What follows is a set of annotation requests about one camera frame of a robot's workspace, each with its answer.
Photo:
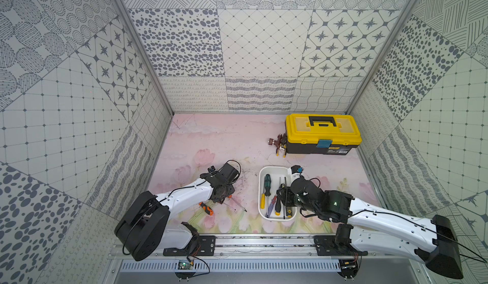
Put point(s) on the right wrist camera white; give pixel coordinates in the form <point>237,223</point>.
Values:
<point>297,169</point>

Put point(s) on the small orange black screwdriver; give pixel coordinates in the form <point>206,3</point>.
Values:
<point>206,208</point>

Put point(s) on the black yellow-dotted brown-shaft screwdriver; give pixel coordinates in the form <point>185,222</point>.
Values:
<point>288,208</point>

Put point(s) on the left circuit board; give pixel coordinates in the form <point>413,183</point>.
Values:
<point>184,270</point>

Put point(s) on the large orange black screwdriver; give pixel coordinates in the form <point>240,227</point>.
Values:
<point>232,199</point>

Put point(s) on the white slotted cable duct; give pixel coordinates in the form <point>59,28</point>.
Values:
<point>234,265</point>

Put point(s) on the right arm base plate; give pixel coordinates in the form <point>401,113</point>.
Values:
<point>326,245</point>

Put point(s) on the black yellow oval-grip screwdriver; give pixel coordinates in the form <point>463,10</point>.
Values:
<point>282,197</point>

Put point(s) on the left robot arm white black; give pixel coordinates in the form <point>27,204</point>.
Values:
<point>145,226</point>

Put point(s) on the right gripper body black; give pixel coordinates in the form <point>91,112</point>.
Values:
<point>293,201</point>

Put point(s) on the yellow handled pliers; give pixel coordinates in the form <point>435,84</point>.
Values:
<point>281,143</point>

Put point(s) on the circuit board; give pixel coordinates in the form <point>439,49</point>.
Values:
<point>348,269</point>
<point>184,270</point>

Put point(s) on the yellow handle screwdriver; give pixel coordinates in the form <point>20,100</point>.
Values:
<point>263,201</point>

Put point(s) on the green black handle screwdriver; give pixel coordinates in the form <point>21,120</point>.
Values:
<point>267,185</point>

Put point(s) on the white plastic storage box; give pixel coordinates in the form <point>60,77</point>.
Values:
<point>276,174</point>

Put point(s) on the aluminium rail frame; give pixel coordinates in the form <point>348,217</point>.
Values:
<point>302,246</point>

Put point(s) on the blue transparent handle screwdriver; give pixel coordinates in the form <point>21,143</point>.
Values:
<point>271,210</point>

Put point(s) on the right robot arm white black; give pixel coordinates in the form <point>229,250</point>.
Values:
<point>363,227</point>

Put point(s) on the right circuit board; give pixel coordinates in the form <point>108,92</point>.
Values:
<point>348,269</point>

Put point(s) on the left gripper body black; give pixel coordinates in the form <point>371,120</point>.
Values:
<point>220,192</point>

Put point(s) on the yellow black toolbox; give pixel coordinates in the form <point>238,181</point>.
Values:
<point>321,134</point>

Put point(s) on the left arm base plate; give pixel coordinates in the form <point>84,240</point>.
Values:
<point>203,246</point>

